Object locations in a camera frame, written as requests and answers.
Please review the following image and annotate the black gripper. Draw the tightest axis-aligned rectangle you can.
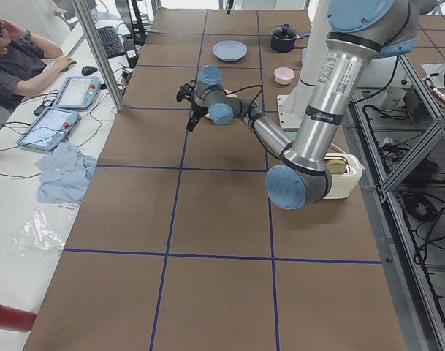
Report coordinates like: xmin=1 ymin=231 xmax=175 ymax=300
xmin=186 ymin=103 xmax=208 ymax=132

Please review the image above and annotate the pink plate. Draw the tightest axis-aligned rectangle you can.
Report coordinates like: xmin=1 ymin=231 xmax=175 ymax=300
xmin=205 ymin=89 xmax=237 ymax=120

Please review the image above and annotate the blue plate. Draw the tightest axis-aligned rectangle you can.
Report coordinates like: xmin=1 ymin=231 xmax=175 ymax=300
xmin=212 ymin=40 xmax=248 ymax=62

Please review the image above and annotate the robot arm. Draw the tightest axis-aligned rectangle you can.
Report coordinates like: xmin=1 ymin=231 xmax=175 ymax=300
xmin=177 ymin=1 xmax=424 ymax=210

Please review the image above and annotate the green bowl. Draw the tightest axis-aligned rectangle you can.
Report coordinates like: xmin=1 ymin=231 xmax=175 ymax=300
xmin=285 ymin=131 xmax=297 ymax=141

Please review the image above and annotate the pink bowl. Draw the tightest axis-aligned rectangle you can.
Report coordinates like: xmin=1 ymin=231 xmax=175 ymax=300
xmin=274 ymin=67 xmax=295 ymax=86

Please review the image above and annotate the black keyboard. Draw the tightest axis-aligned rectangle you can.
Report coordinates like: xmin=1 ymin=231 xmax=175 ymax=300
xmin=96 ymin=26 xmax=126 ymax=59

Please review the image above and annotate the upper teach pendant tablet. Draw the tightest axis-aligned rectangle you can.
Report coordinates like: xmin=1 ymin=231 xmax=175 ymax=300
xmin=53 ymin=76 xmax=101 ymax=110

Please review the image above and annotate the teach pendant tablet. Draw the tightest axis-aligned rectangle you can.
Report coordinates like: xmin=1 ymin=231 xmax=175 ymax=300
xmin=53 ymin=76 xmax=101 ymax=110
xmin=17 ymin=107 xmax=80 ymax=151

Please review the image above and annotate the black computer mouse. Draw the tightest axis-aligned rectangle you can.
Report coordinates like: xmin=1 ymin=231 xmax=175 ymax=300
xmin=81 ymin=65 xmax=98 ymax=76

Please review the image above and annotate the dark blue pot with lid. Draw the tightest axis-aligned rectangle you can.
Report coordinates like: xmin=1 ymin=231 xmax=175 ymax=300
xmin=270 ymin=23 xmax=311 ymax=53

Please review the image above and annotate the light blue cloth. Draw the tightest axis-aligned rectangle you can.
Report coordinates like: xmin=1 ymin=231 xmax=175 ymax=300
xmin=35 ymin=142 xmax=97 ymax=203

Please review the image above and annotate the light blue cup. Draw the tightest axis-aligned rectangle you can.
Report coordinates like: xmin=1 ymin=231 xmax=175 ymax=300
xmin=301 ymin=48 xmax=308 ymax=65

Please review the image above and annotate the lower teach pendant tablet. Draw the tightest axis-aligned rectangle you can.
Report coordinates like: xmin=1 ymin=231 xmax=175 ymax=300
xmin=17 ymin=107 xmax=80 ymax=151

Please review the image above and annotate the cream toaster with bread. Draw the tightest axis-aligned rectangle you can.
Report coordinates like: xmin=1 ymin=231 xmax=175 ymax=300
xmin=324 ymin=152 xmax=364 ymax=200

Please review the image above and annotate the clear plastic bag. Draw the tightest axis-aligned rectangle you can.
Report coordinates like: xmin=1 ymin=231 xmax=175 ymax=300
xmin=7 ymin=203 xmax=80 ymax=263

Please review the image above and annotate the seated person in grey shirt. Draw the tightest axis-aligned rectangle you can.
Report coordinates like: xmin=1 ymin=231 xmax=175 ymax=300
xmin=0 ymin=18 xmax=75 ymax=112

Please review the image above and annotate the red cylinder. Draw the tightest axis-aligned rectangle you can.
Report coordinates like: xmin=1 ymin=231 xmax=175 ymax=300
xmin=0 ymin=304 xmax=37 ymax=333

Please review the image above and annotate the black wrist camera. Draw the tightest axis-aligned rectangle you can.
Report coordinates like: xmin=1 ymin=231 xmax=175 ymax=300
xmin=176 ymin=80 xmax=197 ymax=102

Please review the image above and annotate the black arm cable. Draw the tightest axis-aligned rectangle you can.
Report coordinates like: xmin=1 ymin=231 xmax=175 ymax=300
xmin=224 ymin=84 xmax=267 ymax=132

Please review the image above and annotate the aluminium frame post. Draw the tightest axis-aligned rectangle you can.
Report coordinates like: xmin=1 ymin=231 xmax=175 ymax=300
xmin=72 ymin=0 xmax=125 ymax=112

